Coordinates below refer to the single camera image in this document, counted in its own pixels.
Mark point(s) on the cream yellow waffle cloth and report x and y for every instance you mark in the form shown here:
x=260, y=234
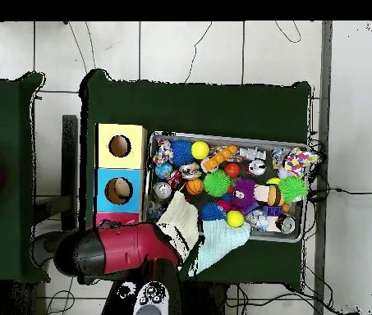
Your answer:
x=179, y=223

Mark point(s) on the mint green waffle cloth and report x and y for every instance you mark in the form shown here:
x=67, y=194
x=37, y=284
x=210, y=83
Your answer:
x=222, y=243

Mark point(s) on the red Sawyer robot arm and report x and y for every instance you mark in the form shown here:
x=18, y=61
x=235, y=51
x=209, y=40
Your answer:
x=120, y=252

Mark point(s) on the wooden box with three holes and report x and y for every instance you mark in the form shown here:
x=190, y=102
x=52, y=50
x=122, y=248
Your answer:
x=133, y=177

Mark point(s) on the clear mesh bin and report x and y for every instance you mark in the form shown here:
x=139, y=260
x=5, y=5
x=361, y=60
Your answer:
x=297, y=226

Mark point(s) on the small orange basketball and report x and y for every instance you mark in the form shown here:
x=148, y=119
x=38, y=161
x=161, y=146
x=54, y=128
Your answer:
x=195, y=186

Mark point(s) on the blue spiky rubber ball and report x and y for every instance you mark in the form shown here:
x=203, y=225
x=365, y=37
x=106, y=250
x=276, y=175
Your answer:
x=182, y=152
x=213, y=211

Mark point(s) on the small green spiky ball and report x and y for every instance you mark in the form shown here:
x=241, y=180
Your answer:
x=217, y=184

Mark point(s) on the orange plastic toy block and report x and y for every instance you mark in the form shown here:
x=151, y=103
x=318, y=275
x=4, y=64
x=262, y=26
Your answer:
x=220, y=157

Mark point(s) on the small red orange ball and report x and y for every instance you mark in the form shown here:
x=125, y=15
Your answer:
x=232, y=170

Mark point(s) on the purple spiky monster toy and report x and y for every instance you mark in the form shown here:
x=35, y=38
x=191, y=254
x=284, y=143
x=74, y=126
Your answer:
x=245, y=195

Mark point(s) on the yellow smiley ball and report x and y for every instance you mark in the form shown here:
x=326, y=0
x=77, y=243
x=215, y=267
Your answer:
x=235, y=218

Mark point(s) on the silver toy robot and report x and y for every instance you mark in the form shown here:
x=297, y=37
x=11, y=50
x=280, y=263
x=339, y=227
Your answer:
x=252, y=153

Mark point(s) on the dark green tablecloth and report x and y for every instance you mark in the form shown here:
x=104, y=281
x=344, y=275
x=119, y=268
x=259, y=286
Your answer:
x=199, y=105

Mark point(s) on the green spiky rubber ball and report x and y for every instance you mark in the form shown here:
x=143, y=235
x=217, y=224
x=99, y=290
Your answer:
x=293, y=188

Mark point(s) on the green covered side table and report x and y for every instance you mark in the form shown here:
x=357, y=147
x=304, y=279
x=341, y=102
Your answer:
x=1, y=118

